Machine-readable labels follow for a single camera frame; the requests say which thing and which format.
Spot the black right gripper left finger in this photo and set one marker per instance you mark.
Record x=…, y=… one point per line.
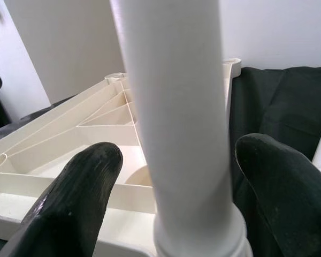
x=69, y=203

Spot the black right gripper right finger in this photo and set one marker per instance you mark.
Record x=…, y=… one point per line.
x=289, y=200

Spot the white plastic table top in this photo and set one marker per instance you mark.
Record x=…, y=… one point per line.
x=29, y=166

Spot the black table cloth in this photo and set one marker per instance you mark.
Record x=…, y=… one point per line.
x=283, y=107

